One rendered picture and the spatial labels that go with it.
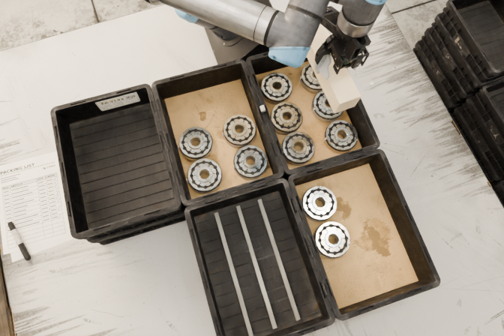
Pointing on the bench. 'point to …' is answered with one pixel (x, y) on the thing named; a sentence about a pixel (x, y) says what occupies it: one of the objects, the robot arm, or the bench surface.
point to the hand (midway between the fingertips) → (329, 64)
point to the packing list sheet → (33, 205)
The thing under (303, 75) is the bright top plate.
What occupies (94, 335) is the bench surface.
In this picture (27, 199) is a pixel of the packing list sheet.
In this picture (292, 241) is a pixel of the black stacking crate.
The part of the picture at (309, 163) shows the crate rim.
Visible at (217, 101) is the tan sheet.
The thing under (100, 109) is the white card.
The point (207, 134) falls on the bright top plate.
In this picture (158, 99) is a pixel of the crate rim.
